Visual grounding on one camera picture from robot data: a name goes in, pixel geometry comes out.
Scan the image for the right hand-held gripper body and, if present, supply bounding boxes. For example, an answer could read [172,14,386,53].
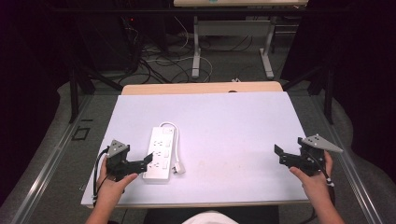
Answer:
[278,133,344,177]

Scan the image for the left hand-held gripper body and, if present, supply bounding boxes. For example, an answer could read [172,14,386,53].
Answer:
[106,139,148,182]

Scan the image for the white power strip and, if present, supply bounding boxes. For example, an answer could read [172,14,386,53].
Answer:
[142,125,177,184]

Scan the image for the person's right hand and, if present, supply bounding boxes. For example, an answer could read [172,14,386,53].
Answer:
[289,150,334,203]

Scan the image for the person's left hand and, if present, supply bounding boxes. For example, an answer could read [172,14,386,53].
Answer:
[96,155,139,204]

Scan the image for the white power plug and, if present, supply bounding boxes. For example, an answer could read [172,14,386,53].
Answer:
[172,161,187,175]

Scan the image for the person's dark trousers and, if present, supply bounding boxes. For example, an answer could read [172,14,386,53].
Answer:
[142,204,280,224]

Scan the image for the white table mat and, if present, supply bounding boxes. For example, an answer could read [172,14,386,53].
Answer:
[80,91,310,207]

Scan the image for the black metal stand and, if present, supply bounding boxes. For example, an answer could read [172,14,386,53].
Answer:
[281,63,336,126]
[68,61,124,125]

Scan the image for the wooden table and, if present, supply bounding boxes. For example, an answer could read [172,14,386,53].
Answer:
[86,80,311,209]

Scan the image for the person's white shirt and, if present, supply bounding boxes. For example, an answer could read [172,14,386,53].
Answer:
[181,210,240,224]

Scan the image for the dark computer tower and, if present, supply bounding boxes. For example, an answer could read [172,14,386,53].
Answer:
[74,12,142,73]

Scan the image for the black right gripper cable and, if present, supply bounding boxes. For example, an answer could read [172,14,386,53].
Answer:
[309,151,336,206]

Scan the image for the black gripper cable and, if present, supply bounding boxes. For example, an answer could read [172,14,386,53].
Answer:
[92,147,110,201]
[309,151,336,206]

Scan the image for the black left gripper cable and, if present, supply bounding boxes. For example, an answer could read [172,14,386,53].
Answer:
[92,147,110,201]

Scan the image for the white power strip cable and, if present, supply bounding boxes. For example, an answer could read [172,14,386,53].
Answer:
[159,120,182,165]

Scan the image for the black floor socket frame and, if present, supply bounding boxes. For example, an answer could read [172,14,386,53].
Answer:
[71,126,92,142]

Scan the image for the aluminium floor rail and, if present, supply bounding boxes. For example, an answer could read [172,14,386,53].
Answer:
[309,94,385,224]
[10,94,95,224]

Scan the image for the tangle of black floor cables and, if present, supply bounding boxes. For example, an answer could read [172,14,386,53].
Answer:
[118,15,260,86]

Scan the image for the white floor cable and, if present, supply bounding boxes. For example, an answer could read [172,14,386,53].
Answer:
[146,15,214,83]

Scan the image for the white metal desk frame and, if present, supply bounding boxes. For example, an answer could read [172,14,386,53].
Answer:
[191,15,277,80]

